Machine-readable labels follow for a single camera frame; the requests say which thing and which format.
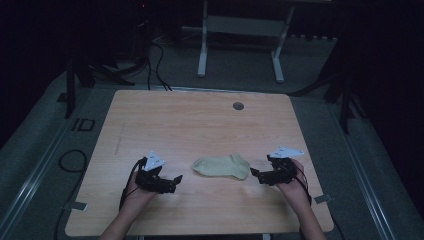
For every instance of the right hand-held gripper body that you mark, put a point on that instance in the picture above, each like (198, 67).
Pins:
(280, 171)

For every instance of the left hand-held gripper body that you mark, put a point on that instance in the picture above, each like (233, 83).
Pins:
(155, 181)

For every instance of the pale green sock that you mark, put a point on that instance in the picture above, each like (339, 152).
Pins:
(222, 167)

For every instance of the person's left hand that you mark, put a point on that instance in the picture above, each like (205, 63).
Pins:
(137, 196)

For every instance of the person's right hand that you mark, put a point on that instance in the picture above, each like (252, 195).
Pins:
(295, 191)

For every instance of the grey tape piece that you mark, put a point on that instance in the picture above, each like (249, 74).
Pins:
(323, 199)
(79, 206)

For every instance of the black metal stand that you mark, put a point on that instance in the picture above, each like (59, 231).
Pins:
(343, 96)
(83, 71)

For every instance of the white metal desk frame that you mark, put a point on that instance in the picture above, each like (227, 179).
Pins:
(240, 26)

